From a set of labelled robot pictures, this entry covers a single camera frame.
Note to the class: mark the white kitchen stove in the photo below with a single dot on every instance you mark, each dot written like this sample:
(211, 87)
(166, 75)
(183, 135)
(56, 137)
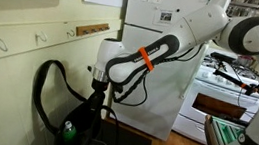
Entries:
(201, 88)

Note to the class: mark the metal wall hook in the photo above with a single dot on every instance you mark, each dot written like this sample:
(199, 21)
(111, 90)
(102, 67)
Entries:
(1, 45)
(41, 36)
(70, 34)

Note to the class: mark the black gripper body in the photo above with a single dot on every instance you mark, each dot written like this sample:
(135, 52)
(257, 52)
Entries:
(97, 98)

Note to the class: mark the framed photo fridge magnet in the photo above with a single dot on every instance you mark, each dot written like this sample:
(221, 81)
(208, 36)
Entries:
(164, 16)

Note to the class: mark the black shoulder bag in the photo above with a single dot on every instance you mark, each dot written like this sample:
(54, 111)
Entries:
(80, 113)

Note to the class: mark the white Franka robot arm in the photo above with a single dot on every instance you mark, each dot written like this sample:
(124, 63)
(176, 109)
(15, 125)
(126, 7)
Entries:
(192, 27)

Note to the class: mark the green tea bottle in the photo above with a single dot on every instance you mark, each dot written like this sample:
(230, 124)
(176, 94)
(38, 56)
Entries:
(69, 134)

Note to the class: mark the white refrigerator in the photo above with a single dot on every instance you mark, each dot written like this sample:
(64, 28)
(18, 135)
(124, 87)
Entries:
(162, 100)

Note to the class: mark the wooden key rack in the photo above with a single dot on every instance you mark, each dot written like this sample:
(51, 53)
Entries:
(89, 30)

